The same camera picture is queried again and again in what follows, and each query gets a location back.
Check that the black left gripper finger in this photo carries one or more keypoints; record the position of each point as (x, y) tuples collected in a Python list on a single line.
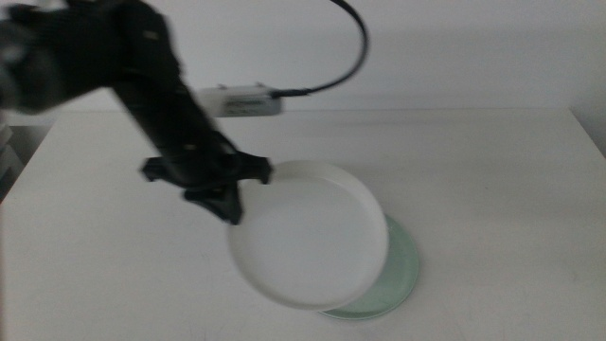
[(229, 203), (203, 196)]

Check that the white shallow bowl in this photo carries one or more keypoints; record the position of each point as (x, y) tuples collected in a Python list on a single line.
[(308, 237)]

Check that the pale green shallow bowl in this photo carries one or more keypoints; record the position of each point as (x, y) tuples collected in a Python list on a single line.
[(402, 270)]

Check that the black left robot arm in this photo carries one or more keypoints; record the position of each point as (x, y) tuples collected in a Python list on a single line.
[(118, 57)]

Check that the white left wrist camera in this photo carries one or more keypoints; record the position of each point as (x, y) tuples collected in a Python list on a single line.
[(241, 102)]

